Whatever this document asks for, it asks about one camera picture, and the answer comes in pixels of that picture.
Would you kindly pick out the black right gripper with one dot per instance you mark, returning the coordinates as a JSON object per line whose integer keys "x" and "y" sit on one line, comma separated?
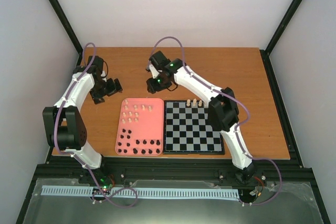
{"x": 153, "y": 87}

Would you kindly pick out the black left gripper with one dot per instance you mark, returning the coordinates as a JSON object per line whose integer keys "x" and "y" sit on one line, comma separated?
{"x": 96, "y": 96}

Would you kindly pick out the white chess bishop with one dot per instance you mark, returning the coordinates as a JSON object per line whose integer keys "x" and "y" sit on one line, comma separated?
{"x": 188, "y": 103}

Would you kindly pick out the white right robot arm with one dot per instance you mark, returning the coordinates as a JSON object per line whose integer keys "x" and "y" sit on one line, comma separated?
{"x": 222, "y": 107}

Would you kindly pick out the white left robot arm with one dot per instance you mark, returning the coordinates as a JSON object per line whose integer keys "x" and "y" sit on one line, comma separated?
{"x": 64, "y": 126}

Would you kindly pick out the left controller board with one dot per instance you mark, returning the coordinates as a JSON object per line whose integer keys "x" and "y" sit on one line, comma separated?
{"x": 107, "y": 182}

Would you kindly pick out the controller board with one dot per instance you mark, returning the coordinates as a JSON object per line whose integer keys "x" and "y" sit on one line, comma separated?
{"x": 107, "y": 182}
{"x": 261, "y": 181}

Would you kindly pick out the right controller board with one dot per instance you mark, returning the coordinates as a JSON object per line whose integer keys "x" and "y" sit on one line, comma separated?
{"x": 261, "y": 181}

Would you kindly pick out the pink plastic tray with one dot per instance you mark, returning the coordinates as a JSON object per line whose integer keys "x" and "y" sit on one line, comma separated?
{"x": 149, "y": 127}

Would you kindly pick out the black grey chessboard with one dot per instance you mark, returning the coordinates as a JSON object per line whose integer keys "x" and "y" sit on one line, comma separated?
{"x": 187, "y": 131}

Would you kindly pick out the black aluminium frame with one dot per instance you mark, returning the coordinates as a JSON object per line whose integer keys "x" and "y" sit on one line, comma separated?
{"x": 292, "y": 170}

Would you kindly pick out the light blue cable duct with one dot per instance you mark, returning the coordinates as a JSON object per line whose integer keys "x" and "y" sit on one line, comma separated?
{"x": 142, "y": 193}

